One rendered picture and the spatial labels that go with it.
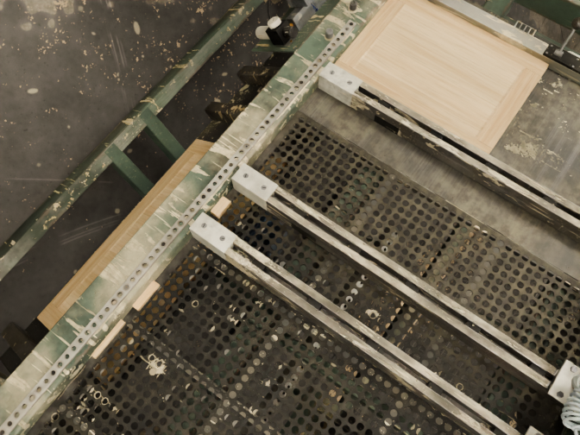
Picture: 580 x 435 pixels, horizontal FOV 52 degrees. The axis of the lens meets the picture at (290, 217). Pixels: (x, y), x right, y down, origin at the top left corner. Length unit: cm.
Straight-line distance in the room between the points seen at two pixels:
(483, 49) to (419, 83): 25
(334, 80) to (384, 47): 25
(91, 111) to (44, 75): 22
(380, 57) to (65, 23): 118
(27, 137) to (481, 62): 163
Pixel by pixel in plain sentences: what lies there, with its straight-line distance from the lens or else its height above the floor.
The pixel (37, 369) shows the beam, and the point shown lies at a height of 85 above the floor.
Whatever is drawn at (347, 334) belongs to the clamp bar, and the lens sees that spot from 156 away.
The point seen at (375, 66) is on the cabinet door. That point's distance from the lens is 198.
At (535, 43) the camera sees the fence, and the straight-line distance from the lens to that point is 214.
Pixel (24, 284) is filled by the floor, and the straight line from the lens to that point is 254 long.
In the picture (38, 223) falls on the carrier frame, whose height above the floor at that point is 18.
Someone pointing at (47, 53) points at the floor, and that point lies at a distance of 242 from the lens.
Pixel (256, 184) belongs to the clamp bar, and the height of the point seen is 98.
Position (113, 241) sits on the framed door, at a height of 30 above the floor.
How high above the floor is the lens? 229
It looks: 47 degrees down
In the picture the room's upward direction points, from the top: 109 degrees clockwise
